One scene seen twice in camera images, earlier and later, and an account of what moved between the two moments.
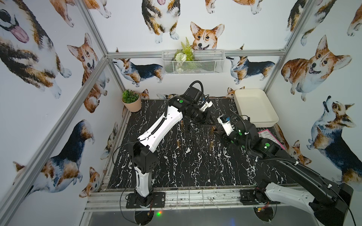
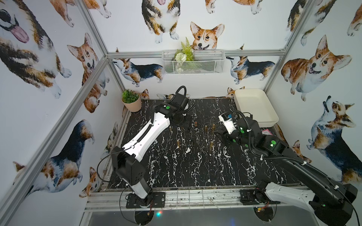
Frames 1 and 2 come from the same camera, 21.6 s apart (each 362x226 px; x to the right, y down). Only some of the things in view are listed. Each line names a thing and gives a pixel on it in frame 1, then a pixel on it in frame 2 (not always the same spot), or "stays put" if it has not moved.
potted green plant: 132,100 stays put
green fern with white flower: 186,53 stays put
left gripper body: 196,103 -> 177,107
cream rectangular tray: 254,103 stays put
